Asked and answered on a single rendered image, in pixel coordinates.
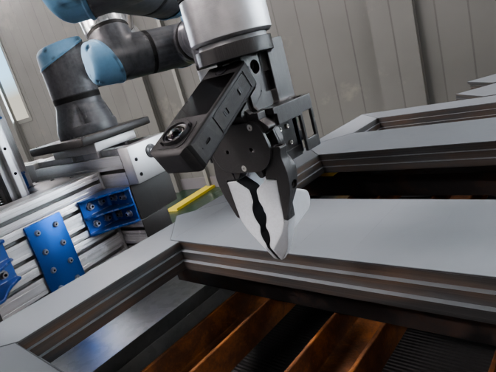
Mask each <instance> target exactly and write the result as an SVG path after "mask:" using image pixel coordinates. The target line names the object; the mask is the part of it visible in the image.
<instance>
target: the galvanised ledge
mask: <svg viewBox="0 0 496 372"><path fill-rule="evenodd" d="M334 197H335V196H310V199H333V198H334ZM219 289H220V288H217V287H213V286H207V285H203V284H199V283H192V282H189V281H185V280H179V278H178V275H177V276H175V277H174V278H172V279H171V280H169V281H168V282H167V283H165V284H164V285H162V286H160V287H159V288H158V289H156V290H155V291H154V292H152V293H150V294H149V295H148V296H146V297H145V298H143V299H142V300H141V301H139V302H138V303H136V304H135V305H133V306H132V307H131V308H129V309H128V310H126V311H124V312H123V313H122V314H120V315H119V316H118V317H116V318H114V319H113V320H112V321H111V322H109V323H107V324H106V325H104V326H103V327H102V328H100V329H99V330H97V331H96V332H94V333H93V334H92V335H90V336H89V337H87V338H86V339H84V340H83V341H82V342H80V343H78V344H77V345H76V346H75V347H73V348H71V349H70V350H68V351H67V352H66V353H65V354H63V355H61V356H60V357H58V358H57V359H56V360H54V361H53V362H51V364H53V365H54V366H55V367H57V368H59V369H61V370H62V371H64V372H117V371H118V370H119V369H121V368H122V367H123V366H124V365H126V364H127V363H128V362H130V361H131V360H132V359H133V358H134V357H135V356H137V355H138V354H139V353H141V352H142V351H143V350H145V349H146V348H147V347H148V346H149V345H150V344H152V343H153V342H154V341H156V340H157V339H158V338H160V337H161V336H162V335H163V334H164V333H165V332H167V331H168V330H169V329H171V328H172V327H173V326H175V325H176V324H177V323H178V322H179V321H180V320H182V319H183V318H184V317H186V316H187V315H188V314H189V313H191V312H192V311H193V310H194V309H196V308H197V307H198V306H200V305H201V304H202V303H203V302H204V301H205V300H207V299H208V298H209V297H211V296H212V295H213V294H215V293H216V292H217V291H218V290H219Z"/></svg>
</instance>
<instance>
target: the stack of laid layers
mask: <svg viewBox="0 0 496 372"><path fill-rule="evenodd" d="M491 117H496V103H488V104H482V105H476V106H465V107H460V108H449V109H443V110H437V111H426V112H421V113H415V114H404V115H398V116H392V117H382V118H377V119H375V120H374V121H373V122H371V123H369V124H367V125H366V126H364V127H363V128H361V129H360V130H358V131H356V132H355V133H359V132H366V131H378V130H385V129H392V128H404V127H411V126H418V125H431V124H438V123H451V122H458V121H464V120H477V119H484V118H491ZM487 165H496V141H494V142H476V143H466V144H456V145H437V146H428V147H418V148H400V149H390V150H380V151H361V152H352V153H342V154H323V155H318V156H316V157H315V158H313V159H311V160H310V161H308V162H307V163H305V164H304V165H302V166H300V167H299V168H297V188H298V189H302V188H303V187H305V186H306V185H308V184H309V183H310V182H312V181H314V180H315V179H316V178H317V177H319V176H321V175H322V174H324V173H336V172H353V171H386V170H403V169H420V168H454V167H470V166H487ZM185 269H191V270H195V271H200V272H207V273H212V274H216V275H223V276H228V277H232V278H240V279H244V280H252V281H257V282H261V283H268V284H273V285H278V286H285V287H289V288H294V289H302V290H306V291H310V292H318V293H323V294H327V295H334V296H339V297H346V298H351V299H355V300H363V301H368V302H372V303H379V304H384V305H389V306H396V307H400V308H405V309H412V310H416V311H424V312H429V313H433V314H441V315H445V316H450V317H457V318H461V319H466V320H474V321H478V322H482V323H490V324H495V325H496V278H488V277H481V276H474V275H462V274H455V273H448V272H437V271H430V270H423V269H411V268H404V267H397V266H385V265H378V264H371V263H359V262H352V261H340V260H333V259H326V258H314V257H307V256H300V255H288V254H287V256H286V257H285V258H284V259H283V260H281V259H275V258H273V257H272V256H271V255H270V254H269V252H262V251H255V250H248V249H236V248H229V247H217V246H210V245H203V244H193V243H187V242H181V241H179V242H178V243H177V244H175V245H174V246H172V247H171V248H169V249H167V250H165V251H164V252H163V253H161V254H159V255H158V256H156V257H155V258H153V259H151V260H149V261H148V262H147V263H144V264H143V265H142V266H140V267H138V268H137V269H135V270H134V271H132V272H130V273H129V274H127V275H126V276H124V277H123V278H120V279H119V280H118V281H116V282H114V283H113V284H112V285H110V286H108V287H106V288H105V289H103V290H102V291H100V292H98V293H97V294H95V295H94V296H92V297H90V298H89V299H88V300H85V301H84V302H82V303H81V304H79V305H78V306H76V307H74V308H73V309H71V310H69V311H68V312H67V313H65V314H63V315H61V316H60V317H58V318H57V319H55V320H53V321H52V322H51V323H49V324H47V325H45V326H44V327H43V328H40V329H39V330H37V331H36V332H34V333H33V334H31V335H29V336H28V337H26V338H25V339H23V340H22V341H20V342H17V344H19V345H20V346H22V347H23V348H25V349H27V350H28V351H30V352H31V353H33V354H34V355H36V356H37V357H39V358H41V359H42V360H44V361H45V362H48V363H49V364H50V365H52V366H53V367H55V366H54V365H53V364H51V362H53V361H54V360H56V359H57V358H58V357H60V356H61V355H63V354H65V353H66V352H67V351H68V350H70V349H71V348H73V347H75V346H76V345H77V344H78V343H80V342H82V341H83V340H84V339H86V338H87V337H89V336H90V335H92V334H93V333H94V332H96V331H97V330H99V329H100V328H102V327H103V326H104V325H106V324H107V323H109V322H111V321H112V320H113V319H114V318H116V317H118V316H119V315H120V314H122V313H123V312H124V311H126V310H128V309H129V308H131V307H132V306H133V305H135V304H136V303H138V302H139V301H141V300H142V299H143V298H145V297H146V296H148V295H149V294H150V293H152V292H154V291H155V290H156V289H158V288H159V287H160V286H162V285H164V284H165V283H167V282H168V281H169V280H171V279H172V278H174V277H175V276H177V275H178V274H179V273H181V272H182V271H184V270H185ZM55 368H57V367H55ZM57 369H58V370H60V371H62V370H61V369H59V368H57ZM62 372H64V371H62Z"/></svg>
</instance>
